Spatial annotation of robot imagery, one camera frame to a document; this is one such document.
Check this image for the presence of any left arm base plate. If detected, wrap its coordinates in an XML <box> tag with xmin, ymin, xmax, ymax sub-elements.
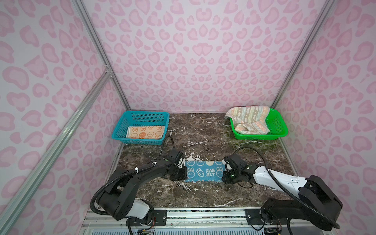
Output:
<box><xmin>126</xmin><ymin>210</ymin><xmax>167</xmax><ymax>227</ymax></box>

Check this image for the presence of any teal plastic basket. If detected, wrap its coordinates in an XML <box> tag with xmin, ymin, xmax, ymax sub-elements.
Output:
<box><xmin>112</xmin><ymin>111</ymin><xmax>170</xmax><ymax>146</ymax></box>

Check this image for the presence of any aluminium front rail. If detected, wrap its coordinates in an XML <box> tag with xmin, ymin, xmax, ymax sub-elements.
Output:
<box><xmin>79</xmin><ymin>207</ymin><xmax>327</xmax><ymax>235</ymax></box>

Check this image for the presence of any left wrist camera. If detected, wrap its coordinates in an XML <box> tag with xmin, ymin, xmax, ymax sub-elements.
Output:
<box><xmin>165</xmin><ymin>148</ymin><xmax>185</xmax><ymax>166</ymax></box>

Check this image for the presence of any left diagonal aluminium strut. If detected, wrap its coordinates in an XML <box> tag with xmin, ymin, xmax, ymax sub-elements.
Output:
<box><xmin>1</xmin><ymin>71</ymin><xmax>113</xmax><ymax>235</ymax></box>

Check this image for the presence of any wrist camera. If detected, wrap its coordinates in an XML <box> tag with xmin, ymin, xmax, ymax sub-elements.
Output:
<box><xmin>223</xmin><ymin>154</ymin><xmax>247</xmax><ymax>172</ymax></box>
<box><xmin>165</xmin><ymin>148</ymin><xmax>185</xmax><ymax>166</ymax></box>

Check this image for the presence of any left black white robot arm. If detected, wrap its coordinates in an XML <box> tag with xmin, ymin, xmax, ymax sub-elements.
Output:
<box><xmin>90</xmin><ymin>148</ymin><xmax>188</xmax><ymax>224</ymax></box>

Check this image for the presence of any orange bear pattern towel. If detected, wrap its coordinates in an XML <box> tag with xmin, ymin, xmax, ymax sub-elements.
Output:
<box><xmin>126</xmin><ymin>125</ymin><xmax>165</xmax><ymax>140</ymax></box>

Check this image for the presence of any aluminium post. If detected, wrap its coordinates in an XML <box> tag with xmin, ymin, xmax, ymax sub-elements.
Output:
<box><xmin>72</xmin><ymin>0</ymin><xmax>131</xmax><ymax>111</ymax></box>
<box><xmin>271</xmin><ymin>0</ymin><xmax>337</xmax><ymax>109</ymax></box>

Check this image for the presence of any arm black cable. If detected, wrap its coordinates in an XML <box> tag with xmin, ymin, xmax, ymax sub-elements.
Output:
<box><xmin>89</xmin><ymin>134</ymin><xmax>176</xmax><ymax>235</ymax></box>
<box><xmin>231</xmin><ymin>146</ymin><xmax>341</xmax><ymax>235</ymax></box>

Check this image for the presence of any right rear aluminium post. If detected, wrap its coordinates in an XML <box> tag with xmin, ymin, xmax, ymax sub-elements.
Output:
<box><xmin>271</xmin><ymin>0</ymin><xmax>337</xmax><ymax>109</ymax></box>

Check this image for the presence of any left rear aluminium post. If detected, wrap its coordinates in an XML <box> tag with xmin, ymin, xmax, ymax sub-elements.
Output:
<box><xmin>72</xmin><ymin>0</ymin><xmax>131</xmax><ymax>111</ymax></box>

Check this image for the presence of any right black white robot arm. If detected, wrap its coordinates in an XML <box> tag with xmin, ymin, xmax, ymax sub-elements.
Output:
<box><xmin>222</xmin><ymin>153</ymin><xmax>343</xmax><ymax>231</ymax></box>

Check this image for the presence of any pale pink patterned towel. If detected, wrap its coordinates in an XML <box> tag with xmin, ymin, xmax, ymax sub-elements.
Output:
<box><xmin>225</xmin><ymin>105</ymin><xmax>270</xmax><ymax>135</ymax></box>

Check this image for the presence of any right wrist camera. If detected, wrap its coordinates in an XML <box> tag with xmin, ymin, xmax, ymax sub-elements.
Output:
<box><xmin>223</xmin><ymin>154</ymin><xmax>247</xmax><ymax>172</ymax></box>

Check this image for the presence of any green plastic basket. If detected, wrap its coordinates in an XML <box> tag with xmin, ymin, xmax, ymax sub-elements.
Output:
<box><xmin>230</xmin><ymin>109</ymin><xmax>288</xmax><ymax>140</ymax></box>

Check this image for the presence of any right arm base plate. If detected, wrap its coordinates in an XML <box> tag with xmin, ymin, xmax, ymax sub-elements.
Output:
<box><xmin>244</xmin><ymin>208</ymin><xmax>263</xmax><ymax>226</ymax></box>

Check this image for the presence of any blue patterned towel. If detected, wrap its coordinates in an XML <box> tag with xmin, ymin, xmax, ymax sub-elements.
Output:
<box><xmin>185</xmin><ymin>161</ymin><xmax>225</xmax><ymax>182</ymax></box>

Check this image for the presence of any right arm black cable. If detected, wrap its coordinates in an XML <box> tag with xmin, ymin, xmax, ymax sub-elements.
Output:
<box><xmin>231</xmin><ymin>146</ymin><xmax>341</xmax><ymax>235</ymax></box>

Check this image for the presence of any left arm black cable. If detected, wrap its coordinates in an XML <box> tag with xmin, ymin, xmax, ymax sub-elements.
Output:
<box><xmin>89</xmin><ymin>134</ymin><xmax>176</xmax><ymax>235</ymax></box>

